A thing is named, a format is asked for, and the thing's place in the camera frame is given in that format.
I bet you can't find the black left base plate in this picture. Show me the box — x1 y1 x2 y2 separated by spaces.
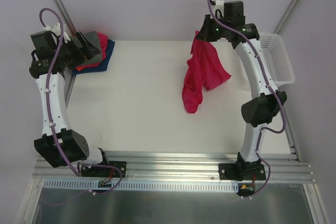
81 161 127 178

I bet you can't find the crimson pink t shirt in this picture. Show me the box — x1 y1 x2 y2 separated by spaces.
182 38 232 114

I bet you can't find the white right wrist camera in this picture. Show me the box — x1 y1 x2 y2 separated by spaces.
210 0 225 15

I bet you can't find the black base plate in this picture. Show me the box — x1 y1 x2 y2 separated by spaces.
81 161 127 178
218 163 266 182

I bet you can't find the folded red t shirt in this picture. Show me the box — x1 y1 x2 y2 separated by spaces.
97 33 108 60

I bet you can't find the white plastic mesh basket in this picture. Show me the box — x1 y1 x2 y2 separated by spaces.
259 33 295 87

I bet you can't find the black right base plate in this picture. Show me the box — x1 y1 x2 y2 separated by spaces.
218 163 266 182

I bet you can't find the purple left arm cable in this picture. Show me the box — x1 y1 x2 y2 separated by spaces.
39 8 123 196

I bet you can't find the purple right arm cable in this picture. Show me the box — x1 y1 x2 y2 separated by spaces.
207 0 287 201

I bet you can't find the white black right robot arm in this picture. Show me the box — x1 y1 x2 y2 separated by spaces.
197 0 287 181

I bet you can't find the white slotted cable duct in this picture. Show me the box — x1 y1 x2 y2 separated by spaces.
44 179 238 193

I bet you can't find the aluminium frame rail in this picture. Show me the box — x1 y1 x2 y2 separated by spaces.
33 150 315 184

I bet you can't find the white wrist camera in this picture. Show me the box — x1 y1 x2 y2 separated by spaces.
44 22 71 43
210 0 225 15

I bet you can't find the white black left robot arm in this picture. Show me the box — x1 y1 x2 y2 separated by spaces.
29 30 110 176

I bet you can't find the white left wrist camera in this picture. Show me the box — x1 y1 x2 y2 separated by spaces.
44 22 71 43

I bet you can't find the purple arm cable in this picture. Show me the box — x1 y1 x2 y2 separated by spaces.
39 8 123 196
207 0 287 201

